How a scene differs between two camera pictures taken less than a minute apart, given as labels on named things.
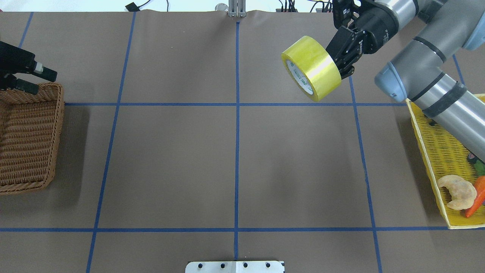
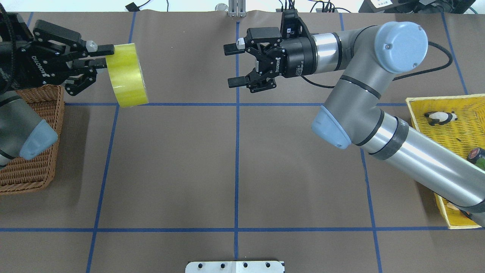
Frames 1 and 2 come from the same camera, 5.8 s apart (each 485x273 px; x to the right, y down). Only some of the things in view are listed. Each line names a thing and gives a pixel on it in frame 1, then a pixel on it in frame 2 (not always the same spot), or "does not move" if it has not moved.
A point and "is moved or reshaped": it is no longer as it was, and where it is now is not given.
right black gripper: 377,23 -> 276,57
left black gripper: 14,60 -> 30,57
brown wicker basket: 30,127 does not move
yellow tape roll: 311,68 is moved or reshaped
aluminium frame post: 237,8 does not move
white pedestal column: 235,267 does not move
